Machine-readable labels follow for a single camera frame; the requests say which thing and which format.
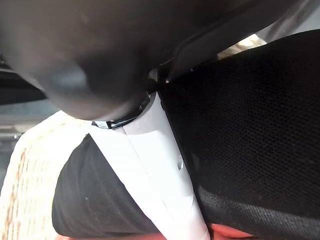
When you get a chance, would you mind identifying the robot right black hand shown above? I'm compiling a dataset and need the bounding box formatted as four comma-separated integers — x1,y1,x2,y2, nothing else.
0,0,298,240

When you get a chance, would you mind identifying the black cloth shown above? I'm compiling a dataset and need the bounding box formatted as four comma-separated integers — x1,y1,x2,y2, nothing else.
51,29,320,240

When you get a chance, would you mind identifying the red cloth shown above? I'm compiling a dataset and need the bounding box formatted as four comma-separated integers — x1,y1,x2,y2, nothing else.
54,223,253,240

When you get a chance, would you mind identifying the grey front-load washing machine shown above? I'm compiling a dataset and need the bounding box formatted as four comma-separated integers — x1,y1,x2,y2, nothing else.
0,53,60,151

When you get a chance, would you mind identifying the cream wicker basket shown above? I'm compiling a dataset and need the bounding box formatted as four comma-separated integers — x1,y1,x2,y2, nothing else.
0,33,268,240

